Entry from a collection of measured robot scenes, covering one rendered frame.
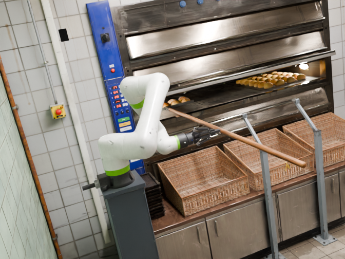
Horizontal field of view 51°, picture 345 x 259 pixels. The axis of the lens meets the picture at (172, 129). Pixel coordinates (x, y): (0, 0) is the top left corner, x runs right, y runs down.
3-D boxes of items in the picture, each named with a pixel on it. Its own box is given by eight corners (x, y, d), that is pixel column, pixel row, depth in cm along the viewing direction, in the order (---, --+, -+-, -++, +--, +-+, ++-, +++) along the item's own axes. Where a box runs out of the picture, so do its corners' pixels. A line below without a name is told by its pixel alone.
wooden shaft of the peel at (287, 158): (307, 167, 164) (307, 161, 163) (302, 169, 163) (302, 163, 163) (172, 110, 320) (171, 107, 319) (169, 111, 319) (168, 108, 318)
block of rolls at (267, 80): (234, 84, 389) (233, 78, 388) (271, 74, 402) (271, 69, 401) (266, 89, 333) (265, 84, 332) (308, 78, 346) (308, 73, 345)
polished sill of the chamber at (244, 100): (142, 129, 292) (141, 124, 291) (322, 81, 342) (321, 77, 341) (144, 130, 287) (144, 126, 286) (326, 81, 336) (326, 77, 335)
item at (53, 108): (53, 118, 262) (49, 105, 259) (66, 115, 264) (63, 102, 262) (53, 120, 255) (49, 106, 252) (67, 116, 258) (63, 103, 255)
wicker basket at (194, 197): (161, 193, 300) (155, 163, 293) (221, 173, 317) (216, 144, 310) (184, 218, 256) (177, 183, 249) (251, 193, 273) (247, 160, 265)
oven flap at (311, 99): (150, 155, 293) (144, 132, 294) (327, 104, 342) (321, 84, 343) (151, 155, 288) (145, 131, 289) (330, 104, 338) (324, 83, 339)
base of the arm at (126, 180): (85, 199, 167) (82, 187, 166) (81, 187, 181) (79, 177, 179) (138, 182, 175) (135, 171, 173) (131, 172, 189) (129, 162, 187)
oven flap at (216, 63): (137, 94, 278) (130, 70, 279) (324, 50, 328) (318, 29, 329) (138, 92, 274) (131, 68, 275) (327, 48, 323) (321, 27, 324)
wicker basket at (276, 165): (225, 172, 317) (221, 143, 310) (278, 155, 334) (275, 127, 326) (256, 192, 273) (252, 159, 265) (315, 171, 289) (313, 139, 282)
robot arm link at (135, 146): (148, 147, 158) (167, 66, 190) (115, 149, 164) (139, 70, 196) (158, 163, 168) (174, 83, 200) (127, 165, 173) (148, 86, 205)
